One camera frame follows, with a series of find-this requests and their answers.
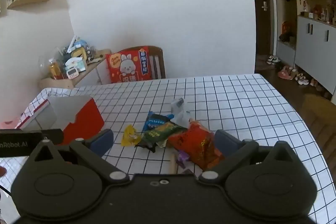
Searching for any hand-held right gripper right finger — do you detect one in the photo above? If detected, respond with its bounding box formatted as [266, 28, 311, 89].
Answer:
[199, 130, 302, 183]

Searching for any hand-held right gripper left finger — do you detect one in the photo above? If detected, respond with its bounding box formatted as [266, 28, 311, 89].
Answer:
[28, 129, 130, 184]

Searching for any yellow snack packet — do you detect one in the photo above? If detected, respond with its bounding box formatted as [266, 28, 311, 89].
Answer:
[121, 124, 141, 147]

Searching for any red and white cardboard box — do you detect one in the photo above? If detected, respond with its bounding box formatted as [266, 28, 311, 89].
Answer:
[16, 95, 105, 141]

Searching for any red snack packet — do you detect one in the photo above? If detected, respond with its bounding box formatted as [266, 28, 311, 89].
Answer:
[168, 121, 225, 171]

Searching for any purple snack packet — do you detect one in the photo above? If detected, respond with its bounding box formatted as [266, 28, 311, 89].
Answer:
[177, 150, 190, 168]

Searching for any white snack packet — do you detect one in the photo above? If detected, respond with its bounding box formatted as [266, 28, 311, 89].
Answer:
[171, 98, 194, 128]

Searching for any blue snack packet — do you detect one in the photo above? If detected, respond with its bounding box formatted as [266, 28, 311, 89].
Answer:
[142, 112, 175, 135]

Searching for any beige snack stick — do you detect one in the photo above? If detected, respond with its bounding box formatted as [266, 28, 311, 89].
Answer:
[169, 153, 179, 175]

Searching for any dark green snack packet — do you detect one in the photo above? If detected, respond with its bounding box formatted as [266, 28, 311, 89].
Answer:
[135, 122, 185, 153]

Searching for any pink cushion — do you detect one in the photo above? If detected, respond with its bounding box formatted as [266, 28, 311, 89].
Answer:
[0, 117, 21, 130]

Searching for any wooden side cabinet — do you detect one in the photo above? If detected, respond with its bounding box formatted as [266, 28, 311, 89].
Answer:
[40, 49, 112, 88]

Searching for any red rabbit pillow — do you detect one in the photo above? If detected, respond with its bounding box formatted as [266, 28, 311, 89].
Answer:
[105, 46, 153, 84]

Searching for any tissue pack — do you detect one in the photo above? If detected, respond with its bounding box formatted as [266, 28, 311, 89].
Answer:
[64, 57, 88, 72]

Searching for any orange drink bottle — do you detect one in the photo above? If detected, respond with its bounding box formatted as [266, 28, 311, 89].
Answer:
[48, 59, 65, 80]

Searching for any clear glass jar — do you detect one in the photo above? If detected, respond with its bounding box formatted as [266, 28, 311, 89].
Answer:
[39, 48, 66, 79]

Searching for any brown doormat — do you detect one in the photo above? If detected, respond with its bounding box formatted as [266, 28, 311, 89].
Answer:
[255, 54, 274, 71]

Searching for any pink slipper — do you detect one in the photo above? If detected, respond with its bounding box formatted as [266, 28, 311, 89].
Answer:
[277, 68, 299, 80]

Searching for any wooden chair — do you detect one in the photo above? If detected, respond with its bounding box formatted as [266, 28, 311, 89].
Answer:
[143, 46, 167, 80]

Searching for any white and pink sneaker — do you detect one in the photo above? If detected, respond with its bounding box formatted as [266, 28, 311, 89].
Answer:
[295, 73, 310, 85]

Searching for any white tube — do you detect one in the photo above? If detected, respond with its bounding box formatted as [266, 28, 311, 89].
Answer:
[67, 35, 77, 54]

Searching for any brown shoe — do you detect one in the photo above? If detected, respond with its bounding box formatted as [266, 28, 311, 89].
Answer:
[310, 78, 324, 91]

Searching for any red ornament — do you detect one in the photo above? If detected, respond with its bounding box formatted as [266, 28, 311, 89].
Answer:
[279, 20, 295, 42]

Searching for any row of figurines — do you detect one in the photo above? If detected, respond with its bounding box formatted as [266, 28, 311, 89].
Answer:
[300, 0, 336, 25]

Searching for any black cable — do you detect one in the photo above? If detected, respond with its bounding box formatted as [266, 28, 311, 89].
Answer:
[0, 184, 12, 199]

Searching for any grey wall cabinet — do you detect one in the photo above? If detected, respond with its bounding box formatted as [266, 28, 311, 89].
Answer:
[268, 0, 336, 105]

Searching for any wooden wall shelf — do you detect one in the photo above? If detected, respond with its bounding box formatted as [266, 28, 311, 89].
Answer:
[7, 0, 57, 10]

